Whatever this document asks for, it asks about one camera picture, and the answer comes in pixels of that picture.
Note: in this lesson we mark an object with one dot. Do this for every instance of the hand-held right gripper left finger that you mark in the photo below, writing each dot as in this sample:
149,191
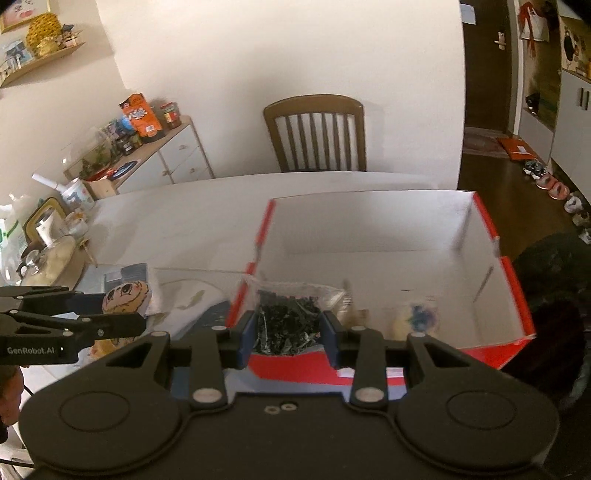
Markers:
244,342

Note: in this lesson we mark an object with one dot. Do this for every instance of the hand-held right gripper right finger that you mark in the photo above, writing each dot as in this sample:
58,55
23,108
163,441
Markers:
330,342

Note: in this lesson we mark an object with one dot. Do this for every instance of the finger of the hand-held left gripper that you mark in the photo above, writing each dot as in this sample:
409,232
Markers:
115,325
87,303

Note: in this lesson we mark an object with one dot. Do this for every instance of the clear bag of black clips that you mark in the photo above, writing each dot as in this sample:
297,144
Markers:
286,323

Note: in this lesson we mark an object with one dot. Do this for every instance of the red and white cardboard box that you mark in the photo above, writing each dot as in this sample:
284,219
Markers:
378,240

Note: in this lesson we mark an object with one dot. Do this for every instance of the white desktop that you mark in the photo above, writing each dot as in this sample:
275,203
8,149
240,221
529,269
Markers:
184,221

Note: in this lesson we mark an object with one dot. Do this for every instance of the person's left hand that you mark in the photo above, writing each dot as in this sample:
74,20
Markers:
9,394

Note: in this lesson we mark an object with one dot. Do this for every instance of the clear plastic sheet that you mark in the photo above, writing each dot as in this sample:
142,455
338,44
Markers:
194,300

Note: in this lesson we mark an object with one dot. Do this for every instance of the small white cup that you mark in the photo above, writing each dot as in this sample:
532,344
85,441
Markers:
76,224

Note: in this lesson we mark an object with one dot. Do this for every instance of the gold framed tray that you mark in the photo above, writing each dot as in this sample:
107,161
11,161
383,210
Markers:
41,217

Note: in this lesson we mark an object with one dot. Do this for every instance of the green white package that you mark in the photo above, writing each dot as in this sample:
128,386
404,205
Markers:
8,240

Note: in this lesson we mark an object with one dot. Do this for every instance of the white printed mug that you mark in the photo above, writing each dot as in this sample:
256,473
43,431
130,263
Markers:
79,196

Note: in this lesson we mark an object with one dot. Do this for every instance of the small wooden box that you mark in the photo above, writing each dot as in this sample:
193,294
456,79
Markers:
101,188

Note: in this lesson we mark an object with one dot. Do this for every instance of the white paper roll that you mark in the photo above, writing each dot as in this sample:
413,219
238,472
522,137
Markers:
46,181

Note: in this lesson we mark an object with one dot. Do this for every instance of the black round mat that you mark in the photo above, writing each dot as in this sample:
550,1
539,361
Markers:
122,168

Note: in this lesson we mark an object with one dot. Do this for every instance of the glass fish bowl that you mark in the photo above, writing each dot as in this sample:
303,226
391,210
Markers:
92,152

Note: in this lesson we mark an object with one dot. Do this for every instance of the dark small jar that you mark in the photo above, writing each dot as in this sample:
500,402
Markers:
124,145

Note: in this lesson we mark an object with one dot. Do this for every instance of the white drawer cabinet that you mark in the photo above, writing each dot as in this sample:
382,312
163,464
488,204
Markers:
178,154

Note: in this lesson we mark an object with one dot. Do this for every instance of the orange snack box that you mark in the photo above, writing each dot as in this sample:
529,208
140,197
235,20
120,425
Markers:
141,115

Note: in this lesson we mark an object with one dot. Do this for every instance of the brown wooden chair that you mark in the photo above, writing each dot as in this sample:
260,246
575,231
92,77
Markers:
316,138

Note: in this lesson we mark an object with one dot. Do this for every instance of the red sauce jar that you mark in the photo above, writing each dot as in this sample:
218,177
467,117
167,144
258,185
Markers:
171,116

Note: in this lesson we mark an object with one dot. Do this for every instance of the dark puffy jacket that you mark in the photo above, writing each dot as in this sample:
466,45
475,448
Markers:
554,314

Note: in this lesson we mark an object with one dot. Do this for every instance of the patterned door rug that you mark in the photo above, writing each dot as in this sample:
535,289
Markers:
482,142

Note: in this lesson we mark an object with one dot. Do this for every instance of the blue photo card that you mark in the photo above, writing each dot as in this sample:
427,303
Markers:
14,54

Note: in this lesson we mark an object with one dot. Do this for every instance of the orange flat parcel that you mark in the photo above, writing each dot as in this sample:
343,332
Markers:
516,148

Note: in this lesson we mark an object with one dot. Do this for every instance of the dark sneakers pair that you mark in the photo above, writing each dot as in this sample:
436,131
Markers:
535,168

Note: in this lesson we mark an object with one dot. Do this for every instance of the pink slippers pair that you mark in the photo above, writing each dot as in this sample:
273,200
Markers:
551,187

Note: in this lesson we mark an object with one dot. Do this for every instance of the yellow ornament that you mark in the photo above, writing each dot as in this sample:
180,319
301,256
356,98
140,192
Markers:
44,34

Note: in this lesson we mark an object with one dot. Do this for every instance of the beige slippers pair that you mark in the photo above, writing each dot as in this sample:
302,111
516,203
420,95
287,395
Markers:
584,219

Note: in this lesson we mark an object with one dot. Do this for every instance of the dark brown door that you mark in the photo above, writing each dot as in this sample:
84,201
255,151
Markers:
485,83

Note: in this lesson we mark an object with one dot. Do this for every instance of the white hallway cabinet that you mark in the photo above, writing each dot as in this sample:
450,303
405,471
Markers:
575,134

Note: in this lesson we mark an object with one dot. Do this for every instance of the white paper note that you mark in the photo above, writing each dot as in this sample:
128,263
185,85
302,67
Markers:
467,13

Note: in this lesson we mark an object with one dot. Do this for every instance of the red white hanging bag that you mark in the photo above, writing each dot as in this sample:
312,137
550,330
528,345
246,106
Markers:
533,21

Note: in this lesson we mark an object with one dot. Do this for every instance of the wooden wall shelf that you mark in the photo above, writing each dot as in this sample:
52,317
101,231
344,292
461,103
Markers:
46,59

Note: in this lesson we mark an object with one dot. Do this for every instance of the framed wall picture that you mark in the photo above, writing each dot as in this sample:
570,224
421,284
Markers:
23,14

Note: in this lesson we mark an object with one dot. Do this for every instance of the black white wall decoration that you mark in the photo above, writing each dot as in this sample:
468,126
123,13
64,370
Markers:
575,46

